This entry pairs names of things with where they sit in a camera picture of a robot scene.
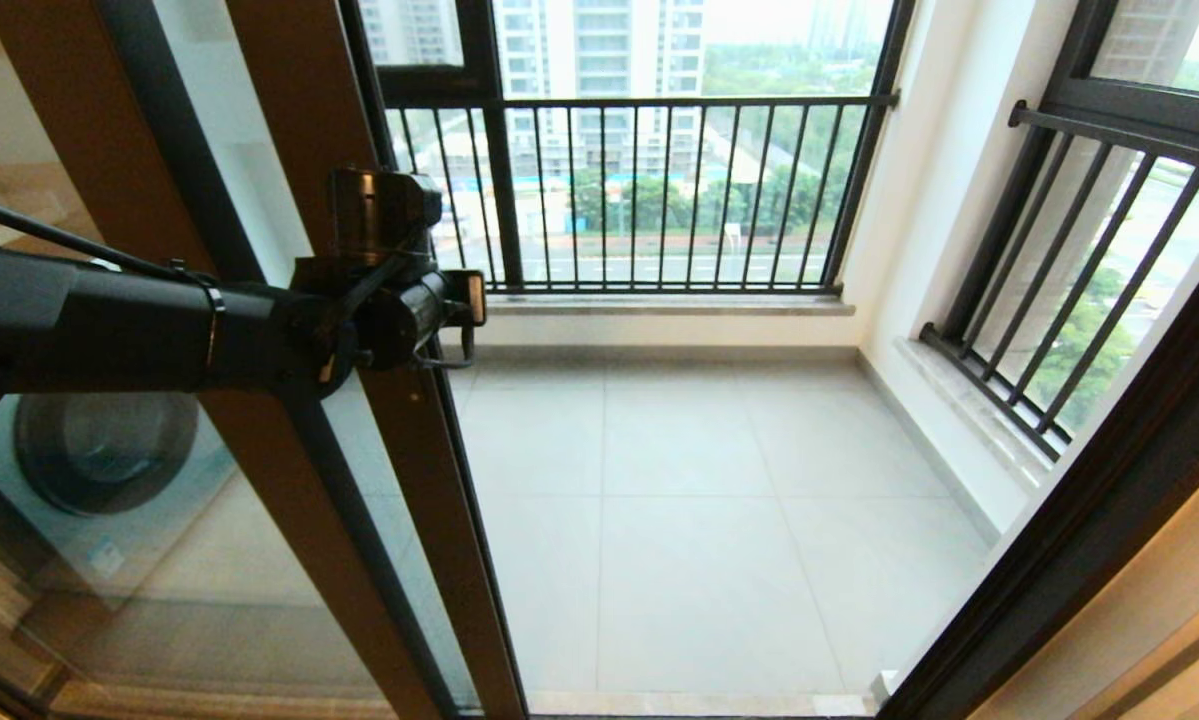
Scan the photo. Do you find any brown sliding door with lock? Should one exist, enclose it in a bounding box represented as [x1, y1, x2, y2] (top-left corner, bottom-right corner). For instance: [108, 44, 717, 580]
[149, 0, 530, 720]

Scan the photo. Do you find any long black window railing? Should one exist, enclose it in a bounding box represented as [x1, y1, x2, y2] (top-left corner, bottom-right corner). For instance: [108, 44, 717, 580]
[379, 95, 900, 299]

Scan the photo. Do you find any brown glass door without lock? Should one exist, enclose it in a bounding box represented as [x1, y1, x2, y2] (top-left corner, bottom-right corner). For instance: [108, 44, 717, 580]
[0, 0, 450, 720]

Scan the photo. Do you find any long grey stone window sill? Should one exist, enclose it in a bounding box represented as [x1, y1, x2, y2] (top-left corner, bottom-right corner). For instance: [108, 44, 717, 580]
[449, 295, 858, 321]

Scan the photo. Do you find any silver front-load washing machine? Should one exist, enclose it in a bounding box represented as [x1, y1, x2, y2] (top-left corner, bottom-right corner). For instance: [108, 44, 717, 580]
[0, 390, 240, 611]

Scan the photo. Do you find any short grey stone window sill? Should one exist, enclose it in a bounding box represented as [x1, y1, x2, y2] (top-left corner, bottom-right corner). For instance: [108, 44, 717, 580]
[894, 338, 1055, 493]

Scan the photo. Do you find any short black window railing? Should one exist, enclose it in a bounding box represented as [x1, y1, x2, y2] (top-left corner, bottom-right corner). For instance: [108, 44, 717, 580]
[919, 100, 1199, 463]

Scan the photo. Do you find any black cable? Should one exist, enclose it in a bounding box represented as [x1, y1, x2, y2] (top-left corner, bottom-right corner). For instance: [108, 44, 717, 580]
[0, 190, 210, 286]

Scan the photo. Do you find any narrow dark window frame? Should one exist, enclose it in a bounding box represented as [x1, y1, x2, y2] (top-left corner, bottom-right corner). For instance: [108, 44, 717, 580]
[944, 0, 1199, 346]

